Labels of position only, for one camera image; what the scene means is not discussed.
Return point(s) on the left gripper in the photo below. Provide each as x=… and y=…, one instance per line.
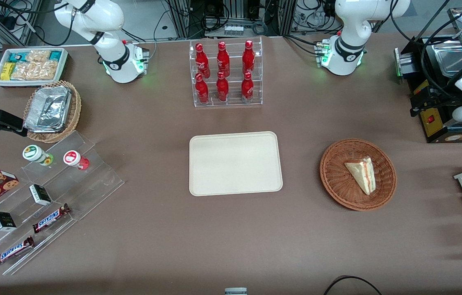
x=440, y=97

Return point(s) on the triangle sandwich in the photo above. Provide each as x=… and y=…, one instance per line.
x=364, y=176

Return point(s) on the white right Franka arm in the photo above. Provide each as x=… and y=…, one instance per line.
x=108, y=24

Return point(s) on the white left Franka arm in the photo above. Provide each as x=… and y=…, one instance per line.
x=349, y=37

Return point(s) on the silver metal tray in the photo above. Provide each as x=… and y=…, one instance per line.
x=452, y=61

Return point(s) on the aluminium foil tray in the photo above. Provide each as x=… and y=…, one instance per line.
x=48, y=108

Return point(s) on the light oval wicker basket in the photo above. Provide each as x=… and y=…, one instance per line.
x=74, y=110

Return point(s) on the round brown wicker basket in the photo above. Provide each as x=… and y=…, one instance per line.
x=337, y=184

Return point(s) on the cream rectangular tray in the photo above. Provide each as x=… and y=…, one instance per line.
x=214, y=164

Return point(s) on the black hot food display case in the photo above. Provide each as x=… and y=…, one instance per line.
x=407, y=67

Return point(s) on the green lid white cup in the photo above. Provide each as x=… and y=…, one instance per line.
x=34, y=153

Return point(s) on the yellow snack packet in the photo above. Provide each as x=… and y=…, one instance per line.
x=7, y=71

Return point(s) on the clear bag of fried snacks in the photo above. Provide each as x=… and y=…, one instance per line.
x=23, y=71
x=46, y=69
x=38, y=56

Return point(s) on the teal snack packet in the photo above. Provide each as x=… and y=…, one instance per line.
x=56, y=55
x=17, y=57

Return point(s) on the small black box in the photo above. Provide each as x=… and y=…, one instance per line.
x=40, y=194
x=3, y=221

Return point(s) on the red lid white cup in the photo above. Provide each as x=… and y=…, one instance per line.
x=73, y=158

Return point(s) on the brown Snickers bar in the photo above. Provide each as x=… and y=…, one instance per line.
x=50, y=218
x=12, y=251

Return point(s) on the clear acrylic stepped stand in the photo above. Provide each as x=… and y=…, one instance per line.
x=99, y=180

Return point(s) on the red cola bottle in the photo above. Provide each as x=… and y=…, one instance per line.
x=222, y=88
x=247, y=88
x=223, y=59
x=202, y=90
x=248, y=57
x=202, y=61

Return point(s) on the clear acrylic bottle rack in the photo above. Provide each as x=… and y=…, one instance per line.
x=233, y=103

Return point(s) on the white power strip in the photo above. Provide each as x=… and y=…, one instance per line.
x=233, y=30

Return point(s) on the small grey device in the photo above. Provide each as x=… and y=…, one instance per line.
x=235, y=291

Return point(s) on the aluminium frame rack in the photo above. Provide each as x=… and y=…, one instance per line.
x=9, y=24

